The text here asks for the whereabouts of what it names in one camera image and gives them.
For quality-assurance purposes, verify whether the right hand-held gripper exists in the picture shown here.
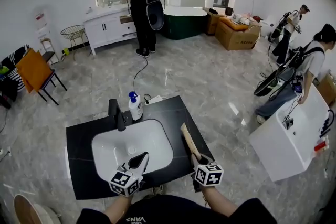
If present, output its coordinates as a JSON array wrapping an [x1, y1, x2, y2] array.
[[190, 153, 225, 193]]

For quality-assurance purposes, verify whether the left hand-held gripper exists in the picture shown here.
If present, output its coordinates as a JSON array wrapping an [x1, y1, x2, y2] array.
[[108, 152, 150, 197]]

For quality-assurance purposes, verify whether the wooden stick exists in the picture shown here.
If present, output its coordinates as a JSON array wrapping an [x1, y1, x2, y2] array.
[[180, 123, 202, 161]]

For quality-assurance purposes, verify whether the person's left forearm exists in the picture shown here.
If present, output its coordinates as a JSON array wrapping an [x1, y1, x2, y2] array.
[[103, 193, 133, 224]]

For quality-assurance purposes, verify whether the person's right forearm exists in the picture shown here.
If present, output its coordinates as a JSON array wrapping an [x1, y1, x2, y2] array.
[[201, 185, 239, 218]]

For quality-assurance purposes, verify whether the white sink basin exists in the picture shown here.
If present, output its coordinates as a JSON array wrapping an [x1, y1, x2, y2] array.
[[91, 119, 174, 179]]

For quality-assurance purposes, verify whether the white blue-capped pump bottle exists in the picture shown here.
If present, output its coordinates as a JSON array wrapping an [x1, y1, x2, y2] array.
[[128, 91, 144, 121]]

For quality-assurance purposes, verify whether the person's black shirt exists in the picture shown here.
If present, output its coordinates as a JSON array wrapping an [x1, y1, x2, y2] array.
[[76, 193, 278, 224]]

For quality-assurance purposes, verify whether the black-topped brown vanity cabinet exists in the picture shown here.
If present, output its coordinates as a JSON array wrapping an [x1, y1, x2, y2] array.
[[65, 95, 215, 200]]

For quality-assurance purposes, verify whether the white power strip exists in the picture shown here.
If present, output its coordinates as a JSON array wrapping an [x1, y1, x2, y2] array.
[[143, 94, 164, 105]]

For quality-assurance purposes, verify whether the white square bathtub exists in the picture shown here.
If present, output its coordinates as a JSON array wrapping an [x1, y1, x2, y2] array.
[[248, 82, 333, 182]]

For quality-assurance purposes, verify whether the small device in bathtub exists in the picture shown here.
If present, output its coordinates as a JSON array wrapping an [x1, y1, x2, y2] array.
[[282, 116, 295, 130]]

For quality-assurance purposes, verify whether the red and white packet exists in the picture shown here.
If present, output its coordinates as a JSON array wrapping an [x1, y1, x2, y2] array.
[[314, 136, 330, 152]]

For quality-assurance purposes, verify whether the round brown and white stool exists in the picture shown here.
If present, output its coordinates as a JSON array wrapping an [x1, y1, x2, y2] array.
[[13, 194, 62, 224]]

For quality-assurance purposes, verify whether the large cardboard box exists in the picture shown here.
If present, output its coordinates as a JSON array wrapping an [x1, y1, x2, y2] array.
[[214, 16, 261, 51]]

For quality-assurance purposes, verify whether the black tub faucet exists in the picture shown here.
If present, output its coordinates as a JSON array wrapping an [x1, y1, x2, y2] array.
[[319, 109, 335, 139]]

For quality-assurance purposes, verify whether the white vanity cabinet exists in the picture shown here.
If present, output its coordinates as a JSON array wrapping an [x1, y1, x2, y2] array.
[[83, 4, 139, 56]]

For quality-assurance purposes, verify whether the dark green bathtub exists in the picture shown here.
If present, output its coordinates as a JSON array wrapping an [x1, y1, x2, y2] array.
[[160, 5, 208, 40]]

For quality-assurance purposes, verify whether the small cardboard box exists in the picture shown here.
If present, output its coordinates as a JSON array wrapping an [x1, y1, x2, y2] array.
[[202, 7, 226, 36]]

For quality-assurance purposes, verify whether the orange cloth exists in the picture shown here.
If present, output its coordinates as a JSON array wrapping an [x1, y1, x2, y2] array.
[[15, 48, 53, 94]]

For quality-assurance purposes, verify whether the orange cushion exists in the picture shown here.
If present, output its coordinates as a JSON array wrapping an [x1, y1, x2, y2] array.
[[219, 16, 242, 31]]

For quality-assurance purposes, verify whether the open cardboard box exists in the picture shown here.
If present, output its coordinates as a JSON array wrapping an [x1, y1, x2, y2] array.
[[317, 73, 336, 107]]

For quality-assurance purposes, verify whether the striped clothes pile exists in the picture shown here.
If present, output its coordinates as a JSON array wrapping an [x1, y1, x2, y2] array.
[[0, 44, 30, 110]]

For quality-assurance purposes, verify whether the black power cable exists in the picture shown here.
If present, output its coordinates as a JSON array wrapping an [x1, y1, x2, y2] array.
[[133, 56, 149, 98]]

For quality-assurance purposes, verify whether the wire basket stand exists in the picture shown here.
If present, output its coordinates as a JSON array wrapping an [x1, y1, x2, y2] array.
[[60, 24, 92, 61]]

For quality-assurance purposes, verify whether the white wall holder red label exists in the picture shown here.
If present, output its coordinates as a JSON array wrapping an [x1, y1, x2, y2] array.
[[35, 9, 52, 35]]

